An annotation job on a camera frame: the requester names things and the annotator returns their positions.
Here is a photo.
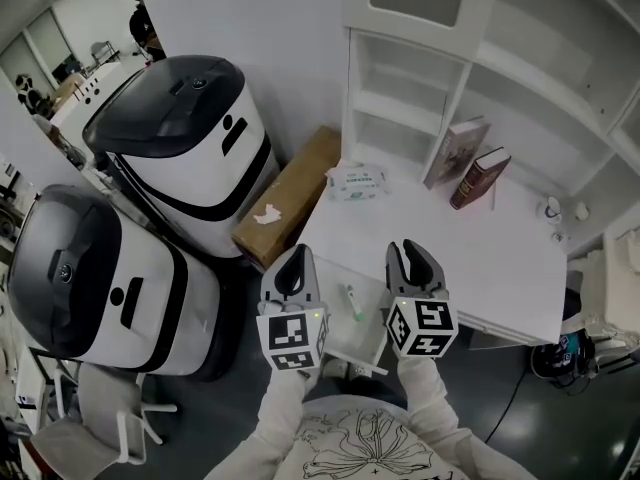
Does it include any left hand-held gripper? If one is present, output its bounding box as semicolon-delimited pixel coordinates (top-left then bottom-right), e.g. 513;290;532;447
255;243;332;372

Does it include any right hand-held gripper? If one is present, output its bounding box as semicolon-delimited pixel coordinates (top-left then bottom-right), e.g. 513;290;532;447
383;238;460;360

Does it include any small white green item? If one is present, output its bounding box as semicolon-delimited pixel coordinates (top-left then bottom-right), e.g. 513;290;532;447
344;284;366;322

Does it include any white drawer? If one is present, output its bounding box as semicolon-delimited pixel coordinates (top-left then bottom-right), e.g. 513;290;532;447
299;255;404;377

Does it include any person's right forearm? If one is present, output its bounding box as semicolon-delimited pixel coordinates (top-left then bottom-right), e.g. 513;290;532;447
397;353;506;480

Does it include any person's left forearm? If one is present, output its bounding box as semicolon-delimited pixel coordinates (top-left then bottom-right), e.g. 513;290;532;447
208;362;321;480

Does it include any brown cardboard box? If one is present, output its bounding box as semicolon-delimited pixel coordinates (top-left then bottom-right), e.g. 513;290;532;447
231;125;343;272

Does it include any white wet wipes pack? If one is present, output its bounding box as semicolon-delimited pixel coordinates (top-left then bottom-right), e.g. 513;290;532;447
325;163;391;204

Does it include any dark red hardcover book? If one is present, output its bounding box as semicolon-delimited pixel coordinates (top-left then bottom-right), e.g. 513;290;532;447
449;146;513;211

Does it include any grey picture book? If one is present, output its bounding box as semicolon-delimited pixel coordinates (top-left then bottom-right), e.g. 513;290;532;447
423;115;493;191

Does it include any white mug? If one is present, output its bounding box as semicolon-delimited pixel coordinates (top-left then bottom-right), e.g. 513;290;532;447
536;195;564;225

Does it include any white black service robot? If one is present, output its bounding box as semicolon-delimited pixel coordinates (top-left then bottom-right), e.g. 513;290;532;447
81;54;280;259
6;183;236;383

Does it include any person's printed white shirt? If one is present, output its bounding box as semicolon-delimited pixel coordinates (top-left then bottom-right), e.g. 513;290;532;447
282;392;474;480

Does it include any white shelf cabinet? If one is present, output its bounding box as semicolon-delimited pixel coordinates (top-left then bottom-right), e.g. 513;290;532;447
340;0;640;204

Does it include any white chair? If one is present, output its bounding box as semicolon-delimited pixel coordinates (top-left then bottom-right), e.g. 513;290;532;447
28;362;179;469

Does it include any white low cabinet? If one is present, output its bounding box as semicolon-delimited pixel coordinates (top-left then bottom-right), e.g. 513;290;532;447
49;60;147;134

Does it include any black floor cable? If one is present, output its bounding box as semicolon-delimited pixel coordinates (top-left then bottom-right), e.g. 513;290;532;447
483;367;532;445

